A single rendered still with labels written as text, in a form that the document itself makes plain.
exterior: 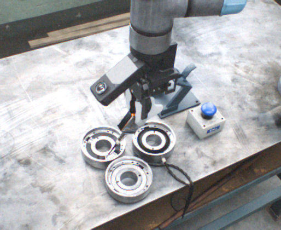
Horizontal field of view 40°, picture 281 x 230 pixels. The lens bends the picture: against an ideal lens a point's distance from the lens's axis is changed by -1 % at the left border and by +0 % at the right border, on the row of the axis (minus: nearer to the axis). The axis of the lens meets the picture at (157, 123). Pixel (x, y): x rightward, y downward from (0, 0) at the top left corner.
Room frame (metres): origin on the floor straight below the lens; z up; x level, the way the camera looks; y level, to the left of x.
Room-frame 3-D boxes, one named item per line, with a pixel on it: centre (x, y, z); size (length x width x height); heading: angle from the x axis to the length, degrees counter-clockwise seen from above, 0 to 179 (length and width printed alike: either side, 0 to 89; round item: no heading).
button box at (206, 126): (0.68, -0.13, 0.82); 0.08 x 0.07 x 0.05; 126
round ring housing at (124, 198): (0.47, 0.04, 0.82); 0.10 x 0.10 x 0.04
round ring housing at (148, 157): (0.58, 0.00, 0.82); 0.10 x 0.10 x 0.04
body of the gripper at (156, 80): (0.57, 0.03, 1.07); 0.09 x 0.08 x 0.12; 127
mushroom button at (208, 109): (0.68, -0.12, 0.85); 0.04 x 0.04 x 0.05
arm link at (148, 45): (0.57, 0.04, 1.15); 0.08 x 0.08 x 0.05
